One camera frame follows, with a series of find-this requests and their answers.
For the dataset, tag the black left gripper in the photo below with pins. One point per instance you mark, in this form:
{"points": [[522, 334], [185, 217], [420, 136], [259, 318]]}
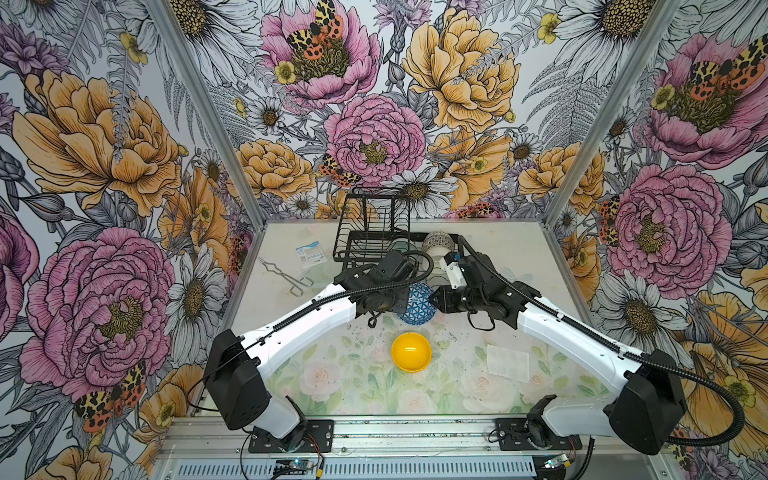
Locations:
{"points": [[400, 304]]}

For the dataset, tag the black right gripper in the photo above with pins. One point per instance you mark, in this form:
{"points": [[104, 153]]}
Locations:
{"points": [[444, 302]]}

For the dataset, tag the mint green ceramic bowl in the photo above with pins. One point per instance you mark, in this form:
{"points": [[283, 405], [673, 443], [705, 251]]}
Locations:
{"points": [[404, 245]]}

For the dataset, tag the blue geometric patterned bowl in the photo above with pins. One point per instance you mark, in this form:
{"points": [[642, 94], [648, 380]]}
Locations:
{"points": [[419, 309]]}

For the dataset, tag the brown patterned ceramic bowl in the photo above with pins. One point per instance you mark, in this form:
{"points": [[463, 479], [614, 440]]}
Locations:
{"points": [[437, 244]]}

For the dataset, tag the yellow bowl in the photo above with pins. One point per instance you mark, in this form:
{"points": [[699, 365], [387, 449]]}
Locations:
{"points": [[411, 352]]}

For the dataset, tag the cream white bowl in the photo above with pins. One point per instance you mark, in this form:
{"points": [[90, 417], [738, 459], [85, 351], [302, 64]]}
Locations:
{"points": [[439, 275]]}

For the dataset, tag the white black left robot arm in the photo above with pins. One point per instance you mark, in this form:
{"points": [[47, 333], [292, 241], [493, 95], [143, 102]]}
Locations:
{"points": [[239, 366]]}

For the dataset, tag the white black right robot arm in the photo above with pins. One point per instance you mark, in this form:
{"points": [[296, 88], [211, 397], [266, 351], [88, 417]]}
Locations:
{"points": [[643, 403]]}

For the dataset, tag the clear plastic compartment box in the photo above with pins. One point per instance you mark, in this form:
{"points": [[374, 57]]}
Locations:
{"points": [[511, 364]]}

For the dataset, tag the small blue white packet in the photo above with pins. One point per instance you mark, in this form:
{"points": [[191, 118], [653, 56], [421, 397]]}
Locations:
{"points": [[311, 255]]}

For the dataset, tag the green circuit board right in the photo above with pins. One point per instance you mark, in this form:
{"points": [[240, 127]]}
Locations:
{"points": [[556, 462]]}

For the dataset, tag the green circuit board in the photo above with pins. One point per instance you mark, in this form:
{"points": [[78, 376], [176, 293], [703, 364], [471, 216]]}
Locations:
{"points": [[556, 462], [295, 466]]}

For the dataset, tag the green circuit board left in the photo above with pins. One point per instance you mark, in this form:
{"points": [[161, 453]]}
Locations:
{"points": [[295, 466]]}

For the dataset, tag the black wire dish rack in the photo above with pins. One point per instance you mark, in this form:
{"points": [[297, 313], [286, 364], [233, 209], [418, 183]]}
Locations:
{"points": [[372, 218]]}

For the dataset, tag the metal wire tongs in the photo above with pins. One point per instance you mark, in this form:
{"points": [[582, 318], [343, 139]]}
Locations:
{"points": [[298, 285]]}

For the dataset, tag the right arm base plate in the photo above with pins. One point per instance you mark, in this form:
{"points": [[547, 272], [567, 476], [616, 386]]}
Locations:
{"points": [[522, 434]]}

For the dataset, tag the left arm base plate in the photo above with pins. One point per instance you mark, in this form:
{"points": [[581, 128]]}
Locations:
{"points": [[318, 436]]}

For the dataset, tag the aluminium mounting rail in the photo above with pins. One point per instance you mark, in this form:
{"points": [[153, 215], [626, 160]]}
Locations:
{"points": [[408, 436]]}

